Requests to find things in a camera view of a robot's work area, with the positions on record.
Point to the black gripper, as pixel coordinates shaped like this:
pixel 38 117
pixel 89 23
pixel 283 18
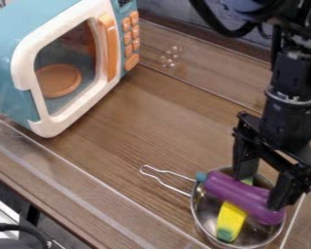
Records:
pixel 277 138

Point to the purple toy eggplant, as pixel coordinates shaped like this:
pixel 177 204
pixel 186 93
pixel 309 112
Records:
pixel 248 197

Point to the silver pot with wire handle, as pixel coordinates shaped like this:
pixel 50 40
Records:
pixel 256 236

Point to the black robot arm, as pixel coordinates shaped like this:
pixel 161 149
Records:
pixel 291 15

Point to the yellow toy vegetable piece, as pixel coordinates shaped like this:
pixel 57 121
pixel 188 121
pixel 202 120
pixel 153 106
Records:
pixel 230 222

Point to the clear acrylic front barrier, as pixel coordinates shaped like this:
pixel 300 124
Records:
pixel 99 215

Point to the blue toy microwave oven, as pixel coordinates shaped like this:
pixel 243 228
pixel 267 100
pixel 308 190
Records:
pixel 66 51

